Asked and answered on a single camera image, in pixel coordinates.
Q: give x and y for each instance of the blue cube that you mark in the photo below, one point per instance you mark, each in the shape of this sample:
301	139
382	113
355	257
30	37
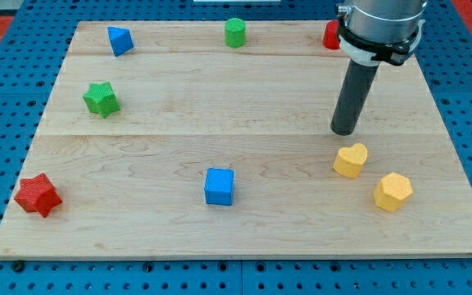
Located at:
219	187

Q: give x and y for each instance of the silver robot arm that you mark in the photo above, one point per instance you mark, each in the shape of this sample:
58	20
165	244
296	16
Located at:
374	31

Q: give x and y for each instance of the yellow hexagon block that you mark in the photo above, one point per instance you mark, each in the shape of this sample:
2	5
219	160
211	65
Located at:
392	191

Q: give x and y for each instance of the wooden board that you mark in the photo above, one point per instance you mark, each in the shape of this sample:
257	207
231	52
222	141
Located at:
132	185

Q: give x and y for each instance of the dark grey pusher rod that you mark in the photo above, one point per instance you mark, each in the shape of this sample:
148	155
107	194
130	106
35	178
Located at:
351	99

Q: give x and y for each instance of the red star block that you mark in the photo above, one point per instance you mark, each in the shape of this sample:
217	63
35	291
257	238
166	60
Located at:
37	194

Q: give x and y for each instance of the green cylinder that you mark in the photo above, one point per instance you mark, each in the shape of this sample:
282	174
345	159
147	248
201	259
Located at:
235	32

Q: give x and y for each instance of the blue triangular prism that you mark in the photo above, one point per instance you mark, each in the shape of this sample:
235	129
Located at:
120	40

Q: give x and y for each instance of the green star block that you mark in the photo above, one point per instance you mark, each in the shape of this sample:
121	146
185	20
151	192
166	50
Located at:
101	99

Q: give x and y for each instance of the yellow heart block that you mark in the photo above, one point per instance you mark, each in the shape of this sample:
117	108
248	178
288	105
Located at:
350	161

